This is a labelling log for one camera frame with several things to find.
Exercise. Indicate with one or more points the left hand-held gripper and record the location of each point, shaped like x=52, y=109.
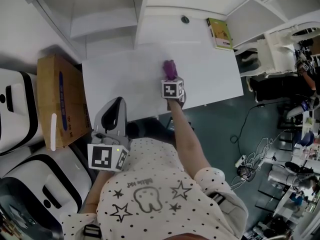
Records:
x=101, y=157

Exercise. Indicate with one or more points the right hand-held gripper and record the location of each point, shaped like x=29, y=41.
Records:
x=170, y=89

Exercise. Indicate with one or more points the purple cloth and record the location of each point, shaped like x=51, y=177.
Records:
x=170, y=69

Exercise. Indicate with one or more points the person's left forearm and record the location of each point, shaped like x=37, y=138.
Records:
x=100, y=191

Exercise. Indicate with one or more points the person's right forearm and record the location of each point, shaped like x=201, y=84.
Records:
x=187, y=139

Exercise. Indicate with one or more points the brown cardboard box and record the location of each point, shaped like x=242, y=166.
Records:
x=60, y=96

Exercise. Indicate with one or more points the white flat stick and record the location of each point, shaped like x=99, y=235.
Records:
x=53, y=131

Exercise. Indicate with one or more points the person's white dotted shirt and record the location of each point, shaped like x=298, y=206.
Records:
x=155, y=174

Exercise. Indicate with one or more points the green book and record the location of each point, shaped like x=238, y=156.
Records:
x=220, y=34

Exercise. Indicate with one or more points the white and black robot machine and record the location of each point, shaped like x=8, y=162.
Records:
x=50, y=184
x=20, y=114

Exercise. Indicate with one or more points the white power strip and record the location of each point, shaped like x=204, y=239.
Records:
x=240, y=160

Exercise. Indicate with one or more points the white shelf cabinet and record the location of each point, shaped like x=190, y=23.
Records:
x=100, y=16

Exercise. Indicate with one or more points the white ornate vanity with mirror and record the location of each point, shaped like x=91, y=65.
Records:
x=272, y=51

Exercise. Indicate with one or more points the black round device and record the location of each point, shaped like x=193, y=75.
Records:
x=245, y=173

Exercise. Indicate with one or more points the white work desk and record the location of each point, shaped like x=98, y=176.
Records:
x=282, y=201

